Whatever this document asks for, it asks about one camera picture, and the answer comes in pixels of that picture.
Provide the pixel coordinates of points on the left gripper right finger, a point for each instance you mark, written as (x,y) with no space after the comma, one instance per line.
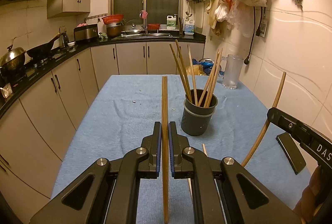
(188,162)

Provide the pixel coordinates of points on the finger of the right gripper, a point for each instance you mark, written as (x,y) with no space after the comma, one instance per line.
(278,117)

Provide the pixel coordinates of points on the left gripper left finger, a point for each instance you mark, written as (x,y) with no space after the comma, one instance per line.
(125,175)

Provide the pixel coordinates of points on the dark wooden chopstick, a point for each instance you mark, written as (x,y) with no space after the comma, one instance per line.
(165,146)

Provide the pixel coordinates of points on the curved brown chopstick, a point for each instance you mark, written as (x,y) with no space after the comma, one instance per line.
(266,124)

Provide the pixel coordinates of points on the light wooden chopstick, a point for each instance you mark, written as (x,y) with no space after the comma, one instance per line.
(193,75)

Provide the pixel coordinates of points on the kitchen counter with cabinets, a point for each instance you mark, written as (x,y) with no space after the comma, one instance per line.
(50,99)

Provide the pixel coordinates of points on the person's right hand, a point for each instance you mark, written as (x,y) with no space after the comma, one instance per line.
(307,206)

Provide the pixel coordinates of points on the dark grey utensil holder cup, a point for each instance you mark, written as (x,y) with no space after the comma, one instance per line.
(195,119)

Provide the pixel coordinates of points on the clear plastic pitcher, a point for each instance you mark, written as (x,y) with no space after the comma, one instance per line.
(230,75)

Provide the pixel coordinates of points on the white detergent bottle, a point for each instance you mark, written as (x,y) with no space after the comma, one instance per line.
(171,22)

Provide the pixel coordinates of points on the silver toaster box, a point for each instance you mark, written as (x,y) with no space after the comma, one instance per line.
(86,33)

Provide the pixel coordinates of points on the red basin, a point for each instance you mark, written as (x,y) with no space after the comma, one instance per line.
(116,18)

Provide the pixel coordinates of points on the black wok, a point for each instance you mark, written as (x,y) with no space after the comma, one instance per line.
(42,51)

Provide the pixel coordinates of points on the steel pot with lid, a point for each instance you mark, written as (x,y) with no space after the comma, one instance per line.
(13,60)

